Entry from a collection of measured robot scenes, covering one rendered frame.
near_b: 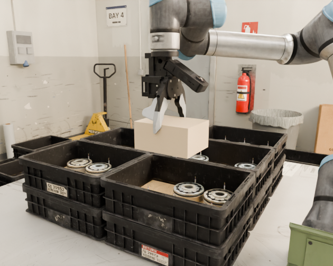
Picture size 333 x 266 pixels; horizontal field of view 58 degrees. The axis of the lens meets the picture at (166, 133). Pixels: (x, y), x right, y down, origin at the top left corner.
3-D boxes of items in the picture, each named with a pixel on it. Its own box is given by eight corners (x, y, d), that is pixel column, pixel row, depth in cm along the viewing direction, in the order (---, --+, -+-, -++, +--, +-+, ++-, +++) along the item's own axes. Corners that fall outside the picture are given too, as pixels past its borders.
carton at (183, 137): (207, 146, 82) (209, 120, 81) (187, 159, 73) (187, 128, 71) (159, 139, 91) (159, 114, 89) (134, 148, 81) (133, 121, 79)
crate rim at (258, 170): (275, 154, 122) (276, 148, 121) (256, 178, 97) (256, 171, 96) (186, 141, 142) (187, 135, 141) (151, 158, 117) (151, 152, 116)
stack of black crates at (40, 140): (55, 179, 292) (51, 134, 281) (76, 186, 276) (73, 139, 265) (16, 195, 259) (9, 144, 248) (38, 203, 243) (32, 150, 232)
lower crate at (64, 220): (152, 207, 121) (152, 179, 119) (101, 245, 96) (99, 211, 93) (81, 186, 141) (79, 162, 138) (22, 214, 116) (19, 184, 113)
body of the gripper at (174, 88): (157, 96, 85) (156, 51, 82) (184, 97, 81) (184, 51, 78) (141, 98, 79) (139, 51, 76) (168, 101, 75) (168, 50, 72)
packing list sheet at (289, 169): (302, 164, 171) (302, 163, 171) (294, 177, 152) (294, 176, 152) (244, 154, 188) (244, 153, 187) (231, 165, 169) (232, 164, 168)
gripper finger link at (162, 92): (159, 116, 77) (169, 86, 79) (165, 117, 76) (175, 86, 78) (150, 108, 73) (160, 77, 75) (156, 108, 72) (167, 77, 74)
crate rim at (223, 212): (256, 178, 97) (256, 171, 96) (223, 220, 72) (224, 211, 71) (151, 158, 116) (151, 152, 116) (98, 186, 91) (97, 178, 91)
